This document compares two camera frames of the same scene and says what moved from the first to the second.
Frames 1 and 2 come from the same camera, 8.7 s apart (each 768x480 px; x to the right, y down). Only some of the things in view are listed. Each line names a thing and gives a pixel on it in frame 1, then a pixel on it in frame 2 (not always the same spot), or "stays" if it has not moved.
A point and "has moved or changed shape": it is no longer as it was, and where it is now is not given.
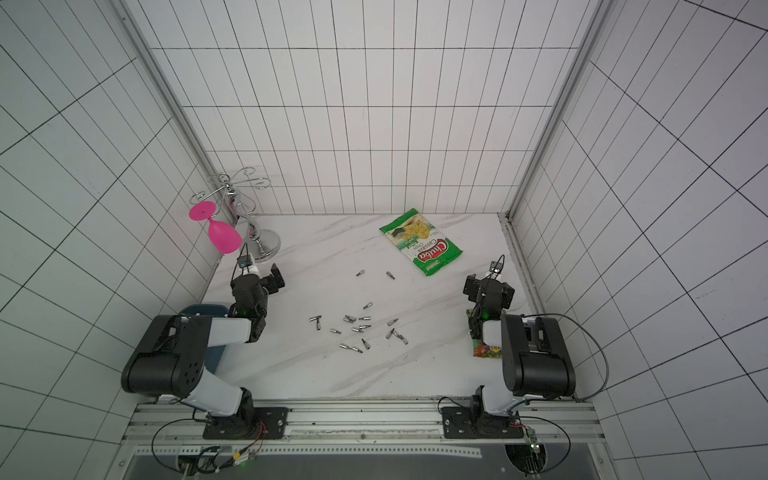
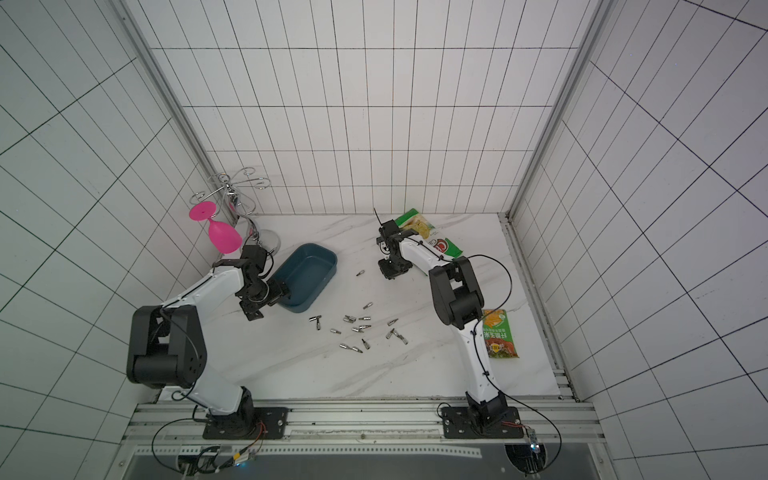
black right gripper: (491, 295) to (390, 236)
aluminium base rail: (368, 420) stays
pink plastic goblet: (225, 238) stays
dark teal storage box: (209, 310) has moved or changed shape
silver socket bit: (316, 318) stays
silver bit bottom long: (347, 347) stays
